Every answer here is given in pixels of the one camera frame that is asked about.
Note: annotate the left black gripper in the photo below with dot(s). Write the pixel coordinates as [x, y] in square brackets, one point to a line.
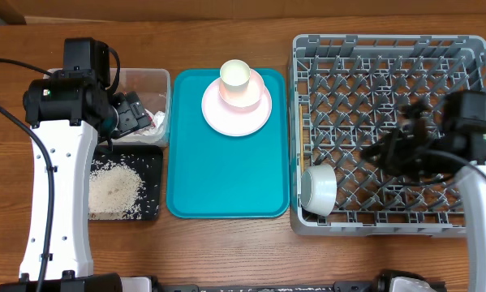
[131, 111]

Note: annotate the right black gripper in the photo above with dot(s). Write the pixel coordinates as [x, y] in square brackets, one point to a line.
[393, 159]

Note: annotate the white napkin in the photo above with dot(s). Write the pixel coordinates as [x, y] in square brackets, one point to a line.
[154, 130]

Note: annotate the white rice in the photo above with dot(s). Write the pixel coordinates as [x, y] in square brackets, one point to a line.
[119, 192]

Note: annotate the grey metal bowl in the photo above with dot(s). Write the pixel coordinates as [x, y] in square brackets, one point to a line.
[318, 189]

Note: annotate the white cup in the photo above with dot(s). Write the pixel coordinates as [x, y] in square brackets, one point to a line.
[235, 75]

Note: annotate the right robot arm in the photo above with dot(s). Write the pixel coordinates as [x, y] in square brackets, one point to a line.
[459, 154]

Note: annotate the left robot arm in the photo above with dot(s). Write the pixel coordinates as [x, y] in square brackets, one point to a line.
[68, 113]

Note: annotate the grey dishwasher rack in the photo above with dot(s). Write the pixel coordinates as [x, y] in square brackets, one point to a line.
[352, 89]

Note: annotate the clear plastic bin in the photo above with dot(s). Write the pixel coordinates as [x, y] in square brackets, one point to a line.
[154, 90]

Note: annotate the black plastic tray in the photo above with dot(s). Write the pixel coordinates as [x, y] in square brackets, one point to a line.
[148, 159]

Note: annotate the teal serving tray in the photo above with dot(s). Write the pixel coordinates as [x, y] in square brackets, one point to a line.
[211, 175]

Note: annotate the white round plate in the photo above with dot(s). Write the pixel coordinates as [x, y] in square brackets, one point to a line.
[231, 121]

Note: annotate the pink bowl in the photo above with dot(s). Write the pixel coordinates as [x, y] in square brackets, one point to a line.
[246, 97]

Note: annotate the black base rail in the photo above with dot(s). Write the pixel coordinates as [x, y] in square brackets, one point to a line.
[380, 283]

